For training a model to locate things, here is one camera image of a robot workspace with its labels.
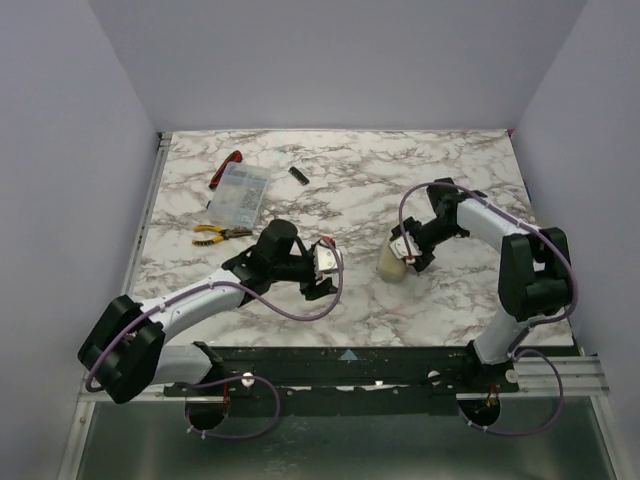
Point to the clear plastic screw box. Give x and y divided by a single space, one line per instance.
236 202

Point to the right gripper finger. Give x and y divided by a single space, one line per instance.
406 231
422 261

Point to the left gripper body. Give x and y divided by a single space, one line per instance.
310 270

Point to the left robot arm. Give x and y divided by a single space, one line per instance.
126 351

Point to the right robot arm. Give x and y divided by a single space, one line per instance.
536 283

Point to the yellow black pliers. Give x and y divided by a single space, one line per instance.
220 234

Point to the black chip component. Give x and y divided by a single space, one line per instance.
298 175

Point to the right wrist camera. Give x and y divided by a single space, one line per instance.
405 249

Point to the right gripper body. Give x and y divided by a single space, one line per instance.
426 235

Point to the beige umbrella case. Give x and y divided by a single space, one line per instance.
389 268

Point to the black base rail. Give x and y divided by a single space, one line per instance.
346 381

